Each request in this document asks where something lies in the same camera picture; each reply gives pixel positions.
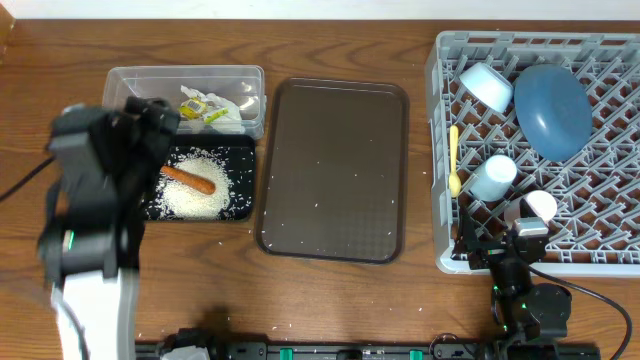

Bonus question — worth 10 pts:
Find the yellow plastic spoon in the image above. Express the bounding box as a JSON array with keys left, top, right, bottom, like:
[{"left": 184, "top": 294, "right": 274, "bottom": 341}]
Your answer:
[{"left": 448, "top": 125, "right": 462, "bottom": 198}]

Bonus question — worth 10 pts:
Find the yellow green snack wrapper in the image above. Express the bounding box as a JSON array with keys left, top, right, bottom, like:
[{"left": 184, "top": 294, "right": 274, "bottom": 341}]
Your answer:
[{"left": 178, "top": 98, "right": 228, "bottom": 124}]

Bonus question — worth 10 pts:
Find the light blue cup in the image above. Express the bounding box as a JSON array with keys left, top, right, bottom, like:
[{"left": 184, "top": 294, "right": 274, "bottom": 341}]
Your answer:
[{"left": 469, "top": 155, "right": 517, "bottom": 202}]

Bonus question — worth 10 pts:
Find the pink plastic cup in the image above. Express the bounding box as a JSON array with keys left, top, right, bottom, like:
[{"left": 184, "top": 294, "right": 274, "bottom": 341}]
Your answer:
[{"left": 503, "top": 190, "right": 558, "bottom": 228}]

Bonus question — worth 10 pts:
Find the white rice pile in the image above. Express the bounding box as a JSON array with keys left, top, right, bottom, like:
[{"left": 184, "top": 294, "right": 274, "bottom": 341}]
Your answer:
[{"left": 144, "top": 145, "right": 254, "bottom": 221}]

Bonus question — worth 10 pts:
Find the orange carrot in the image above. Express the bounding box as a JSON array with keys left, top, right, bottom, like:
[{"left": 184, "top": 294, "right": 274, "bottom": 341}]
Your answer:
[{"left": 161, "top": 166, "right": 216, "bottom": 195}]

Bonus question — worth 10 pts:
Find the light blue bowl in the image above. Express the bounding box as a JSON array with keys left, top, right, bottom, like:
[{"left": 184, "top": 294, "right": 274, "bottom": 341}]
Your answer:
[{"left": 459, "top": 63, "right": 514, "bottom": 113}]

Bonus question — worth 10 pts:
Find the dark blue plate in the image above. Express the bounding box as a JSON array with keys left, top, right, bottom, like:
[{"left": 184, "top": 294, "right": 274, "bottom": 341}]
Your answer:
[{"left": 514, "top": 64, "right": 592, "bottom": 162}]

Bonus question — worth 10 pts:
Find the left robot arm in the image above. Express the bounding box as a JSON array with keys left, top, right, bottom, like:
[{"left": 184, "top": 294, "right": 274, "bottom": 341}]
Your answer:
[{"left": 38, "top": 96, "right": 180, "bottom": 359}]

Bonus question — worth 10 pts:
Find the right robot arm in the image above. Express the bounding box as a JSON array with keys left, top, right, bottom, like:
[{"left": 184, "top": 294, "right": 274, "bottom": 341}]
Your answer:
[{"left": 458, "top": 208, "right": 572, "bottom": 359}]

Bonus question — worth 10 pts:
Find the black waste tray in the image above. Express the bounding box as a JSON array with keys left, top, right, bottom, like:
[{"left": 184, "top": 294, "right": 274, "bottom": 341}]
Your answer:
[{"left": 142, "top": 133, "right": 257, "bottom": 222}]

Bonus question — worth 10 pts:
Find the grey dishwasher rack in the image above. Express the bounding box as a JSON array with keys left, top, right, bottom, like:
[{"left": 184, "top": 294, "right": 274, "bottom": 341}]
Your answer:
[{"left": 425, "top": 31, "right": 639, "bottom": 277}]

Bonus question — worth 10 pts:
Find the clear plastic bin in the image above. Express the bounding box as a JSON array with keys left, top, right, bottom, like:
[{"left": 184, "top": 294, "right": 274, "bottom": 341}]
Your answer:
[{"left": 102, "top": 65, "right": 267, "bottom": 139}]

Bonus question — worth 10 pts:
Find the brown serving tray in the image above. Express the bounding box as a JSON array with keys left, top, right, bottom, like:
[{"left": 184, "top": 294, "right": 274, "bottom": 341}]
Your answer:
[{"left": 255, "top": 78, "right": 409, "bottom": 265}]

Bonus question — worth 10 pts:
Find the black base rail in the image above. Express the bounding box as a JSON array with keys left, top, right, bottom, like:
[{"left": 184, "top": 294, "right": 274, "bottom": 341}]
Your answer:
[{"left": 135, "top": 341, "right": 601, "bottom": 360}]

